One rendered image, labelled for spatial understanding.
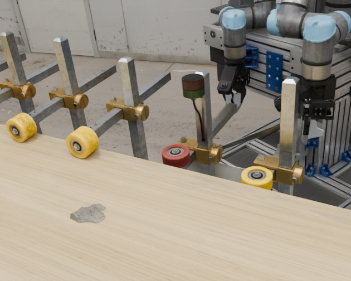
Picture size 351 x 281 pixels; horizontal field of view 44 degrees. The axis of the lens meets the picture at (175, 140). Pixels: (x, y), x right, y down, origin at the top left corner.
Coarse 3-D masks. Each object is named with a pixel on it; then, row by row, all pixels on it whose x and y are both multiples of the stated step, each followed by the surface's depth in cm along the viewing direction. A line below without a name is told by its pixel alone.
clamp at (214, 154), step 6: (186, 138) 138; (192, 138) 137; (186, 144) 134; (192, 144) 134; (192, 150) 133; (198, 150) 132; (204, 150) 131; (210, 150) 131; (216, 150) 131; (198, 156) 133; (204, 156) 132; (210, 156) 131; (216, 156) 130; (204, 162) 133; (210, 162) 132; (216, 162) 132
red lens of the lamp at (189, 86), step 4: (200, 80) 115; (184, 84) 116; (188, 84) 115; (192, 84) 115; (196, 84) 115; (200, 84) 115; (184, 88) 117; (188, 88) 116; (192, 88) 115; (196, 88) 115; (200, 88) 116
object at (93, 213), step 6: (96, 204) 106; (78, 210) 107; (84, 210) 105; (90, 210) 104; (96, 210) 103; (102, 210) 106; (72, 216) 104; (78, 216) 104; (84, 216) 103; (90, 216) 103; (96, 216) 103; (102, 216) 104; (96, 222) 102
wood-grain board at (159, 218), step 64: (0, 128) 148; (0, 192) 117; (64, 192) 114; (128, 192) 112; (192, 192) 109; (256, 192) 107; (0, 256) 96; (64, 256) 94; (128, 256) 93; (192, 256) 91; (256, 256) 89; (320, 256) 88
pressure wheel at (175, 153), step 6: (174, 144) 128; (180, 144) 128; (168, 150) 126; (174, 150) 125; (180, 150) 126; (186, 150) 125; (162, 156) 124; (168, 156) 123; (174, 156) 123; (180, 156) 123; (186, 156) 123; (168, 162) 123; (174, 162) 122; (180, 162) 122; (186, 162) 124
